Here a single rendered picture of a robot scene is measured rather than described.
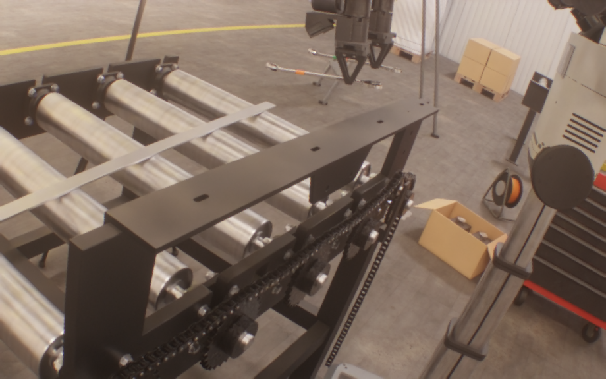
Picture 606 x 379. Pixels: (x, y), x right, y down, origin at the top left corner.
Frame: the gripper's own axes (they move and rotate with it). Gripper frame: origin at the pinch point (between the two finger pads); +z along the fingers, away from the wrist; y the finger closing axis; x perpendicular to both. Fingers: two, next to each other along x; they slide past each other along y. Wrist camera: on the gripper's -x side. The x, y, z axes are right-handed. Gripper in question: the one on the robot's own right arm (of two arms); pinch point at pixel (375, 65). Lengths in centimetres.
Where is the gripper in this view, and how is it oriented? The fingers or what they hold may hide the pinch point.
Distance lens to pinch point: 151.6
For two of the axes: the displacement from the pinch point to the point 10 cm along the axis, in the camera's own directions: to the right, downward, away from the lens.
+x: 8.9, 2.5, -3.9
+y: -4.5, 2.6, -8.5
